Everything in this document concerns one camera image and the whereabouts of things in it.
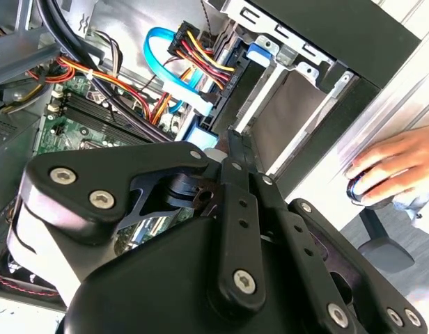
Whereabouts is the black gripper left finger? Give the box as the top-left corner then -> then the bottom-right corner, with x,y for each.
6,128 -> 267,309

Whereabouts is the blue disk wire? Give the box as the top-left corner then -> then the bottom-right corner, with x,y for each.
143,26 -> 215,118

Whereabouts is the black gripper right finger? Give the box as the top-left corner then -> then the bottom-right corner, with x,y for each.
241,135 -> 429,334

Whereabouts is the person's bare hand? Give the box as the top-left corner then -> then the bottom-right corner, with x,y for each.
345,124 -> 429,207

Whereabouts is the red disk wire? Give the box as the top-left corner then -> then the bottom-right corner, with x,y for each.
166,20 -> 236,92

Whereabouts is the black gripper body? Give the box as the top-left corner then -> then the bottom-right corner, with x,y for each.
57,214 -> 341,334

